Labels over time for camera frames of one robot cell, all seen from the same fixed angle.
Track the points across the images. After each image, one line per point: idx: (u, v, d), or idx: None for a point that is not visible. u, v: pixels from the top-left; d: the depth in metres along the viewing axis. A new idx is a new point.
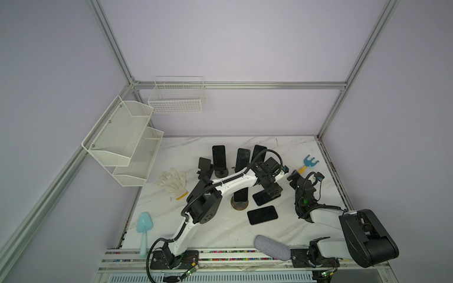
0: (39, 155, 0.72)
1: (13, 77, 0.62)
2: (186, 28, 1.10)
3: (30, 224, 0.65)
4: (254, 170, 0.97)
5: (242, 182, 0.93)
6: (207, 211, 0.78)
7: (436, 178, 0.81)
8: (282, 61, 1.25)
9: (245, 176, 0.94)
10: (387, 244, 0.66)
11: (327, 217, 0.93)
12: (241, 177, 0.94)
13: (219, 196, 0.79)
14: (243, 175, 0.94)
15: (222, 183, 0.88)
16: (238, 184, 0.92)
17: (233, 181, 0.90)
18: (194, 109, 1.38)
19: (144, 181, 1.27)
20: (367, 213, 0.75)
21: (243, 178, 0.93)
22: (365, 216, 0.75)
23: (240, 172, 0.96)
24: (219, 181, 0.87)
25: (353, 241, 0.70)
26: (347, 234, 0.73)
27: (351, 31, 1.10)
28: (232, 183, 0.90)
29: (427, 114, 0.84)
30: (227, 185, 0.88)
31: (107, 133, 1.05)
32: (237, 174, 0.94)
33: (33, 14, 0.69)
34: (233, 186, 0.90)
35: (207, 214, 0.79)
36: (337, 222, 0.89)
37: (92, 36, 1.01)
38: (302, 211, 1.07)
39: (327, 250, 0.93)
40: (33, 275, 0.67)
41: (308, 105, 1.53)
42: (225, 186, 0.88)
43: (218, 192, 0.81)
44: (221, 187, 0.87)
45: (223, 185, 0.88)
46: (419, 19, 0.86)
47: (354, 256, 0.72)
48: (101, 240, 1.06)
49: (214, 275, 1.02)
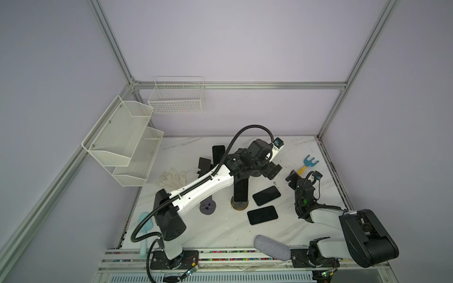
0: (39, 155, 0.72)
1: (13, 77, 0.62)
2: (186, 28, 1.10)
3: (30, 223, 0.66)
4: (230, 165, 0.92)
5: (210, 187, 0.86)
6: (168, 230, 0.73)
7: (436, 179, 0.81)
8: (282, 61, 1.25)
9: (213, 179, 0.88)
10: (386, 244, 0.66)
11: (326, 217, 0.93)
12: (209, 181, 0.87)
13: (174, 214, 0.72)
14: (212, 178, 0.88)
15: (180, 196, 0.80)
16: (204, 190, 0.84)
17: (195, 191, 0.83)
18: (194, 110, 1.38)
19: (144, 181, 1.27)
20: (367, 213, 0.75)
21: (210, 182, 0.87)
22: (366, 216, 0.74)
23: (207, 175, 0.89)
24: (175, 196, 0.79)
25: (352, 240, 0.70)
26: (347, 234, 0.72)
27: (352, 31, 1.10)
28: (193, 192, 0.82)
29: (427, 114, 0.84)
30: (187, 197, 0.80)
31: (107, 133, 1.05)
32: (203, 179, 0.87)
33: (33, 15, 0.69)
34: (195, 196, 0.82)
35: (170, 233, 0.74)
36: (336, 221, 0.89)
37: (93, 36, 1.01)
38: (301, 211, 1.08)
39: (326, 249, 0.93)
40: (33, 276, 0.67)
41: (308, 105, 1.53)
42: (186, 198, 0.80)
43: (174, 209, 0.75)
44: (180, 201, 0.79)
45: (182, 198, 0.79)
46: (419, 19, 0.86)
47: (354, 256, 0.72)
48: (101, 240, 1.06)
49: (214, 275, 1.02)
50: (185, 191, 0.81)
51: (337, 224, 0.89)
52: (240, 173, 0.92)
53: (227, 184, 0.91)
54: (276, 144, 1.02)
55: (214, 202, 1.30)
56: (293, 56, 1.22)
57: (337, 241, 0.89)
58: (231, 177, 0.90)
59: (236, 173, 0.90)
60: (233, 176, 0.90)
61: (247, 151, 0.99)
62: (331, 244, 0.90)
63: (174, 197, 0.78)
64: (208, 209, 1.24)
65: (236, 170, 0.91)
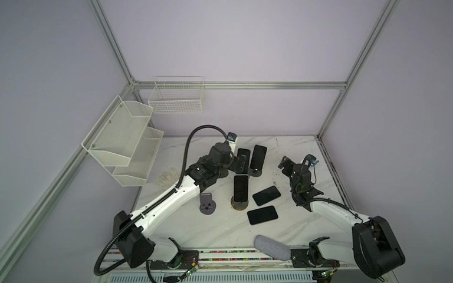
0: (39, 155, 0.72)
1: (13, 77, 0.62)
2: (186, 28, 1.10)
3: (31, 223, 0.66)
4: (194, 175, 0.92)
5: (176, 199, 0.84)
6: (135, 255, 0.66)
7: (435, 179, 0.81)
8: (282, 61, 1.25)
9: (178, 191, 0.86)
10: (394, 256, 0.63)
11: (333, 217, 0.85)
12: (173, 194, 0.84)
13: (138, 234, 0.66)
14: (177, 190, 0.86)
15: (143, 216, 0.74)
16: (168, 205, 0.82)
17: (159, 207, 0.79)
18: (194, 110, 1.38)
19: (144, 181, 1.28)
20: (381, 223, 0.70)
21: (175, 195, 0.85)
22: (381, 227, 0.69)
23: (170, 189, 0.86)
24: (138, 215, 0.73)
25: (360, 252, 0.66)
26: (357, 244, 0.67)
27: (352, 31, 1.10)
28: (157, 209, 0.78)
29: (427, 114, 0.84)
30: (151, 216, 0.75)
31: (107, 133, 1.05)
32: (168, 193, 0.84)
33: (33, 15, 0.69)
34: (159, 213, 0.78)
35: (137, 258, 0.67)
36: (342, 224, 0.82)
37: (93, 36, 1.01)
38: (301, 198, 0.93)
39: (328, 252, 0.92)
40: (33, 276, 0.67)
41: (308, 106, 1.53)
42: (149, 217, 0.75)
43: (137, 229, 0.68)
44: (143, 220, 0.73)
45: (145, 217, 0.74)
46: (419, 19, 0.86)
47: (358, 262, 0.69)
48: (101, 240, 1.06)
49: (214, 275, 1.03)
50: (148, 209, 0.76)
51: (342, 226, 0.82)
52: (206, 181, 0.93)
53: (193, 194, 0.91)
54: (229, 139, 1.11)
55: (214, 202, 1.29)
56: (293, 56, 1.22)
57: (341, 246, 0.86)
58: (197, 187, 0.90)
59: (202, 182, 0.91)
60: (199, 185, 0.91)
61: (209, 158, 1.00)
62: (334, 247, 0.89)
63: (137, 218, 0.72)
64: (208, 209, 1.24)
65: (200, 178, 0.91)
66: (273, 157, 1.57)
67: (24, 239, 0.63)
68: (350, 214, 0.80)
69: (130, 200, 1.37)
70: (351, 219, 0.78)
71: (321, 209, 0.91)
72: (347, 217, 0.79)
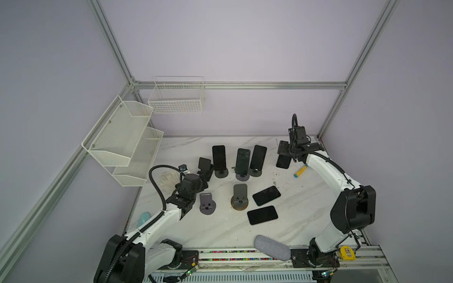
0: (39, 155, 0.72)
1: (14, 80, 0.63)
2: (184, 26, 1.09)
3: (30, 223, 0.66)
4: (175, 202, 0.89)
5: (166, 221, 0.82)
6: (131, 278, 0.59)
7: (434, 179, 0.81)
8: (281, 61, 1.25)
9: (166, 214, 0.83)
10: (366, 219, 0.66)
11: (327, 176, 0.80)
12: (161, 216, 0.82)
13: (138, 250, 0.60)
14: (164, 213, 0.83)
15: (140, 233, 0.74)
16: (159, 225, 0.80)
17: (155, 227, 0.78)
18: (194, 109, 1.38)
19: (144, 181, 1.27)
20: (369, 192, 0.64)
21: (165, 216, 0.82)
22: (368, 196, 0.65)
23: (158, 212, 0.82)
24: (135, 233, 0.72)
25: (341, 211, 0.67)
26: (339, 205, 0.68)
27: (353, 29, 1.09)
28: (152, 227, 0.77)
29: (427, 112, 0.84)
30: (147, 233, 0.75)
31: (107, 132, 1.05)
32: (157, 214, 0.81)
33: (33, 16, 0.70)
34: (155, 229, 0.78)
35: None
36: (332, 184, 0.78)
37: (93, 37, 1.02)
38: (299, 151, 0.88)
39: (322, 242, 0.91)
40: (33, 276, 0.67)
41: (308, 105, 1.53)
42: (146, 233, 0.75)
43: (139, 245, 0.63)
44: (140, 238, 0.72)
45: (143, 234, 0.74)
46: (419, 19, 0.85)
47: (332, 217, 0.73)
48: (101, 241, 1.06)
49: (214, 275, 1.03)
50: (145, 226, 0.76)
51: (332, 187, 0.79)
52: (186, 209, 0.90)
53: (177, 218, 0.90)
54: (183, 171, 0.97)
55: (214, 202, 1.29)
56: (293, 57, 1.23)
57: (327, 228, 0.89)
58: (180, 211, 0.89)
59: (182, 209, 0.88)
60: (181, 211, 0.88)
61: (181, 188, 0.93)
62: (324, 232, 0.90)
63: (135, 235, 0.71)
64: (208, 209, 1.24)
65: (180, 205, 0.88)
66: (273, 157, 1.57)
67: (24, 240, 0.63)
68: (344, 178, 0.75)
69: (130, 200, 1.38)
70: (343, 183, 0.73)
71: (319, 168, 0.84)
72: (340, 180, 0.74)
